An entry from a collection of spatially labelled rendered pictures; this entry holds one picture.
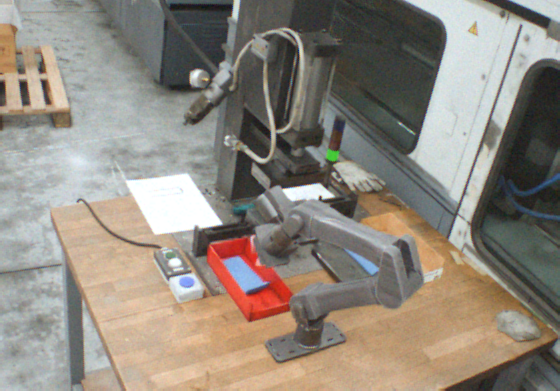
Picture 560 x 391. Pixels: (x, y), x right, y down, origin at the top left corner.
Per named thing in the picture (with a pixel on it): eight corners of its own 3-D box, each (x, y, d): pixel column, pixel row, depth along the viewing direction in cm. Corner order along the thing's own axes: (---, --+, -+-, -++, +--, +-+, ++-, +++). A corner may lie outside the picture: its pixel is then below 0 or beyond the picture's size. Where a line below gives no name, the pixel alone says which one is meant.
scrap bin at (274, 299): (248, 322, 152) (251, 304, 149) (206, 262, 169) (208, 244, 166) (290, 311, 158) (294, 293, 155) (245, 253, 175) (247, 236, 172)
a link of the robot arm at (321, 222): (284, 205, 133) (411, 263, 116) (309, 192, 139) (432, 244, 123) (280, 254, 138) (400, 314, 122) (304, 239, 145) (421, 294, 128)
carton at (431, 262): (406, 290, 174) (413, 268, 170) (355, 239, 191) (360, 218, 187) (439, 280, 180) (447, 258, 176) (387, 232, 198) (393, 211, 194)
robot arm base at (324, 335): (267, 319, 142) (283, 339, 137) (338, 299, 152) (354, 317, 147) (263, 343, 146) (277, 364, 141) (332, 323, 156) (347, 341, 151)
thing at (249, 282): (247, 298, 159) (249, 289, 157) (216, 264, 169) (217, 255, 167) (269, 290, 163) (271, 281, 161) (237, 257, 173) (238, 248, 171)
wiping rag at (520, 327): (482, 321, 167) (518, 348, 157) (485, 312, 166) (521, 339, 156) (514, 308, 174) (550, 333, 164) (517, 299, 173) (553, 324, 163)
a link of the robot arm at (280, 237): (261, 228, 143) (274, 216, 138) (279, 217, 146) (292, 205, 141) (278, 253, 142) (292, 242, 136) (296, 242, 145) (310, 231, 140)
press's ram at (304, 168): (268, 203, 167) (286, 101, 152) (226, 156, 185) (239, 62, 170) (324, 193, 176) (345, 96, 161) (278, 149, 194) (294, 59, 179)
